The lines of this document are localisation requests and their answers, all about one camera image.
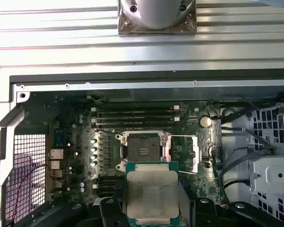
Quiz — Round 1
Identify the CPU socket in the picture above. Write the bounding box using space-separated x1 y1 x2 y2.
115 131 173 172

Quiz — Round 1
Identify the metal socket cover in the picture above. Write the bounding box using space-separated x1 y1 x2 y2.
162 134 204 175

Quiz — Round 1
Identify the black open PC case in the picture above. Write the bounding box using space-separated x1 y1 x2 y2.
0 70 284 227

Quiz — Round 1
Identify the black cable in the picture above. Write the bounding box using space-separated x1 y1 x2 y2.
219 163 254 206

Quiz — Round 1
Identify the grey metal drive cage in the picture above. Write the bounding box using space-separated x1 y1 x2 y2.
248 101 284 227

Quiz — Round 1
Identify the silver network port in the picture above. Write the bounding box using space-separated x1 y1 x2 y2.
50 148 64 159

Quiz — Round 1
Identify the silver coin battery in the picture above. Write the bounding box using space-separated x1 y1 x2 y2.
200 116 213 129

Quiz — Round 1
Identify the green motherboard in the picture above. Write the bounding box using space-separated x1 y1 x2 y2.
21 92 224 213

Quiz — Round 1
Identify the silver topped CPU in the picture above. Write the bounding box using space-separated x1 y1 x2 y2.
123 161 181 226

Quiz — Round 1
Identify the blue board connector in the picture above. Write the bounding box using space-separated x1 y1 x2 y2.
54 131 67 147

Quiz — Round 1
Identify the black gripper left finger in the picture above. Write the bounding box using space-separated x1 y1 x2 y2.
21 184 129 227

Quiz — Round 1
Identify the red black twisted wire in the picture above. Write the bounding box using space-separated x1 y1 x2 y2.
13 163 49 219

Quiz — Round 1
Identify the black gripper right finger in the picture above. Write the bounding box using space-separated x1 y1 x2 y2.
179 182 284 227

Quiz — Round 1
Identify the brown square mounting plate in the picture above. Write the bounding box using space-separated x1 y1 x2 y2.
117 0 196 36

